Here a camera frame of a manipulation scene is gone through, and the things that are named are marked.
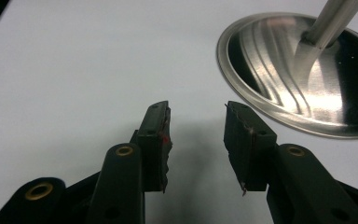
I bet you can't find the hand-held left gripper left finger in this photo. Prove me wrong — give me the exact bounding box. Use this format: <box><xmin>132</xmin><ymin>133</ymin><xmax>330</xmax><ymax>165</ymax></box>
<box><xmin>87</xmin><ymin>100</ymin><xmax>173</xmax><ymax>224</ymax></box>

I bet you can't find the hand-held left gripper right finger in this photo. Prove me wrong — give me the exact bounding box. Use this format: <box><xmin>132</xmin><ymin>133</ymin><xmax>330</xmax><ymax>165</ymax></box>
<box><xmin>223</xmin><ymin>100</ymin><xmax>358</xmax><ymax>224</ymax></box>

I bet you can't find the steel utensil stand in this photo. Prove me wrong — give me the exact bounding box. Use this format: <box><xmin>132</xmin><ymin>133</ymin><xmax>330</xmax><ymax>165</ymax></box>
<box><xmin>216</xmin><ymin>0</ymin><xmax>358</xmax><ymax>140</ymax></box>

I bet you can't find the white table mat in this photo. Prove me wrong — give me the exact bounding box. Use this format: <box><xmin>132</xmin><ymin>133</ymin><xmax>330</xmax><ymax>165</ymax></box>
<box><xmin>0</xmin><ymin>0</ymin><xmax>358</xmax><ymax>224</ymax></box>

